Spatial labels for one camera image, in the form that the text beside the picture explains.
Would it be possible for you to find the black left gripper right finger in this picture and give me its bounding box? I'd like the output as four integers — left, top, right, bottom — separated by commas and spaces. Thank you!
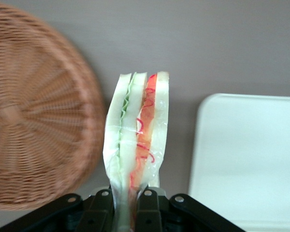
134, 188, 247, 232

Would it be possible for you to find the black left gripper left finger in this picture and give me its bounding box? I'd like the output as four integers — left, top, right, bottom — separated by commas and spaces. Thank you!
0, 188, 116, 232

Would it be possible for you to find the triangular sandwich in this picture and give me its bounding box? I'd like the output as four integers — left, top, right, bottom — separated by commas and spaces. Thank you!
103, 70, 171, 232

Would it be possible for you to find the beige plastic tray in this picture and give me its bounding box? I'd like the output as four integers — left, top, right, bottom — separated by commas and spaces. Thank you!
188, 93, 290, 232

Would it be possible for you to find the round brown wicker basket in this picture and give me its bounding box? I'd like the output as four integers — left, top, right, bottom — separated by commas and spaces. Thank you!
0, 0, 107, 211

